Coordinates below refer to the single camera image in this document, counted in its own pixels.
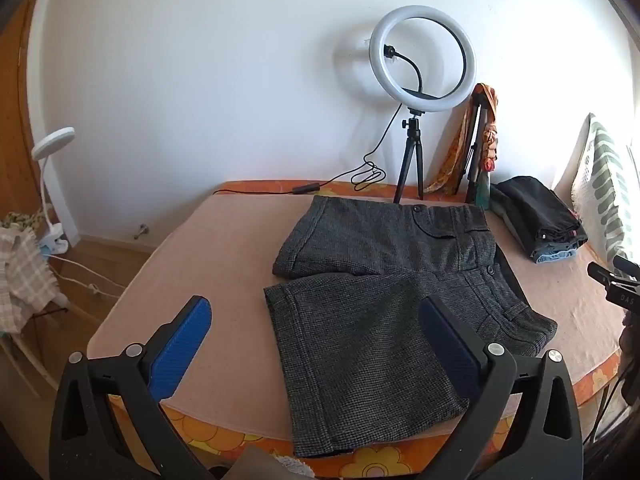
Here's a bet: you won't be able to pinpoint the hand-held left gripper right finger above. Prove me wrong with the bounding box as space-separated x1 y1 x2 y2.
419 295 585 480

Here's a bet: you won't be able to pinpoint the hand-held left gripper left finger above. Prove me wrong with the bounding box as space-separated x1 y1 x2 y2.
48 295 216 480

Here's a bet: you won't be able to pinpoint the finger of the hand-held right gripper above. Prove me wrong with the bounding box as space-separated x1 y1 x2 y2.
587 262 640 311
614 256 640 281

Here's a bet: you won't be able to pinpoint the grey checked pants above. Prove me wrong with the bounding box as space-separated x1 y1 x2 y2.
263 195 558 459

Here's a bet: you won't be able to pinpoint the black folded pants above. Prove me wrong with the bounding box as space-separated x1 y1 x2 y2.
492 176 588 256

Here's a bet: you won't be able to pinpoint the blue folded jeans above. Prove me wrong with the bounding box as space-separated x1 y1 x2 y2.
532 247 578 265

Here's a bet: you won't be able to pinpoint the green patterned white pillow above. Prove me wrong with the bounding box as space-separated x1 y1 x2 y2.
570 112 640 271

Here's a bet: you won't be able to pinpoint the peach blanket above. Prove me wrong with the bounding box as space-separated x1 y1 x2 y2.
87 192 626 441

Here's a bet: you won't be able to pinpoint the beige checked cloth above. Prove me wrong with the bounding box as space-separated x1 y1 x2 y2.
0 212 61 333

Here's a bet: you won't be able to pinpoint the orange patterned scarf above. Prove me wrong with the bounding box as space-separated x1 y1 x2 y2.
425 83 501 196

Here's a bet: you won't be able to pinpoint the grey folded tripod stand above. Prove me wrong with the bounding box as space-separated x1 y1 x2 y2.
462 100 495 211

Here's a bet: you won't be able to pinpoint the small black tripod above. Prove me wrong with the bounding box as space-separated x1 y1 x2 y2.
392 107 426 205

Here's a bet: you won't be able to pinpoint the white clip desk lamp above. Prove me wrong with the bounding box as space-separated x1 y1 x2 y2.
31 127 76 256

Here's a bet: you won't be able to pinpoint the wooden wardrobe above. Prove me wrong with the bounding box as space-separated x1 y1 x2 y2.
0 0 56 231

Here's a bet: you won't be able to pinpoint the white lamp cable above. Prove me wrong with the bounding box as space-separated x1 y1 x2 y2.
47 252 126 307

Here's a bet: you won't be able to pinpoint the black ring light cable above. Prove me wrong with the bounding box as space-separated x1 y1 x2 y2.
215 104 403 197

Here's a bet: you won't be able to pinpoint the white ring light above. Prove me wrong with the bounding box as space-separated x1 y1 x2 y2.
369 6 477 110

